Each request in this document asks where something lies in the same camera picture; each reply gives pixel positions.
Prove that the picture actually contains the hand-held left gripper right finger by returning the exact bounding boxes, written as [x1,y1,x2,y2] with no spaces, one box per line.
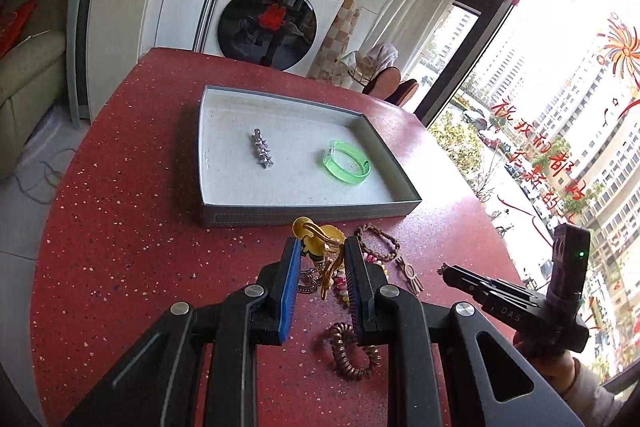
[342,236,586,427]

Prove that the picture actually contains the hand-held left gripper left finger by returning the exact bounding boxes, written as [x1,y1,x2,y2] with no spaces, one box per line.
[62,237,303,427]

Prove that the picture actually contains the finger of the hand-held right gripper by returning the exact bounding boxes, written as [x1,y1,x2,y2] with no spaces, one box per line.
[438,263,539,303]
[452,279,501,308]

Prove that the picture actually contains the pink yellow spiral bracelet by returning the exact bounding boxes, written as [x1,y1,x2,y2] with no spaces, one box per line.
[332,267,354,308]

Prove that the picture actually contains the brown braided bracelet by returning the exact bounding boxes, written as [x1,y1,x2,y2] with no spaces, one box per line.
[355,224,426,295]

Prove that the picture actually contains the brown spiral hair tie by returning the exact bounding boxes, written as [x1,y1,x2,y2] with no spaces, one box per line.
[327,322,383,382]

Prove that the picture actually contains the grey jewelry tray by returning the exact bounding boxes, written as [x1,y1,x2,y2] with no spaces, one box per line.
[197,85,423,229]

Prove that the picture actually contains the person's right hand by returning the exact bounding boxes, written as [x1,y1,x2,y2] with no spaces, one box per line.
[515,342,577,397]

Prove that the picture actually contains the silver spiky charm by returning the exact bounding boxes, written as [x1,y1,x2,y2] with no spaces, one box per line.
[250,127,277,168]

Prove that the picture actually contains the red window lettering decal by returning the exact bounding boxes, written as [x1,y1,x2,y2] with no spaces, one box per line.
[490,97,587,210]

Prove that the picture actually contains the brown chair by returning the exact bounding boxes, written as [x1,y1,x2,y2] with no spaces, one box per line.
[361,67,402,102]
[395,78,420,108]

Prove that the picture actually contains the white cloth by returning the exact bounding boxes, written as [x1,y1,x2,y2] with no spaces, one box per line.
[367,43,399,70]

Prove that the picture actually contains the firework window decal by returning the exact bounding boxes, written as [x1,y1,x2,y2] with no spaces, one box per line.
[597,14,640,80]

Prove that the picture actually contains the mop with red hook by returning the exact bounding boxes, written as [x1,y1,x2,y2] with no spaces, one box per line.
[189,0,233,54]

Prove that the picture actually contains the cream sofa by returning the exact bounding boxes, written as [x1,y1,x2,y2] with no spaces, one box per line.
[0,29,68,180]

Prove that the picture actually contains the red cushion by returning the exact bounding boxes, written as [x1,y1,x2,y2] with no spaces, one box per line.
[0,0,38,58]

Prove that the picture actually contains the green translucent bracelet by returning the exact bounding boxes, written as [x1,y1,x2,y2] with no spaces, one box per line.
[322,140,372,182]

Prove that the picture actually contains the floor cable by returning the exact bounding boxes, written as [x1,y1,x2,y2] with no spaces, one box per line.
[12,147,78,204]

